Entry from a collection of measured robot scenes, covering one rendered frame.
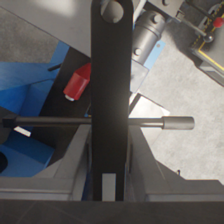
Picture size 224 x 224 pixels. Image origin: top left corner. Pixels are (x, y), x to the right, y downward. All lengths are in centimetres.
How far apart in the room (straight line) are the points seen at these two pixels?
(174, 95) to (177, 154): 69
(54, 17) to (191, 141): 184
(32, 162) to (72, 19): 44
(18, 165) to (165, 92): 146
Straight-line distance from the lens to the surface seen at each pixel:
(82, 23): 47
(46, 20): 49
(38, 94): 64
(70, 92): 53
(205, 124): 204
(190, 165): 220
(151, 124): 31
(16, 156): 62
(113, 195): 17
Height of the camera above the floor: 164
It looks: 74 degrees down
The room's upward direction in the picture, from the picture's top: 178 degrees clockwise
